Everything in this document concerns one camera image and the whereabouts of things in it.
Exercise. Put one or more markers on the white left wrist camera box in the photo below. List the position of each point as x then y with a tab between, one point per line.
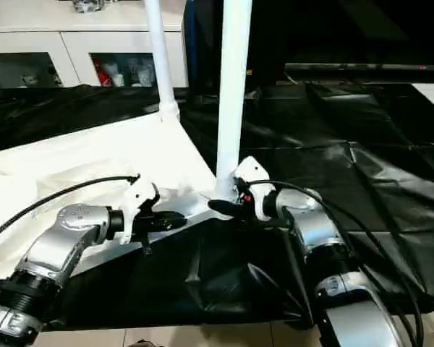
141	201

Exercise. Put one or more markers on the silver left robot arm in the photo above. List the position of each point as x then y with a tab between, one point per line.
50	253

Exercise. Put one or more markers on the white plastic table top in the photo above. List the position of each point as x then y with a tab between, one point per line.
79	159

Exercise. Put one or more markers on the black work mat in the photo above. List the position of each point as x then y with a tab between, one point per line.
347	188

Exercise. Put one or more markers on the white sideboard with glass doors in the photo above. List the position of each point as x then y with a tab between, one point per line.
72	32

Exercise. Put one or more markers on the clear glass ornament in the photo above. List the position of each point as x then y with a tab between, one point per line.
88	4

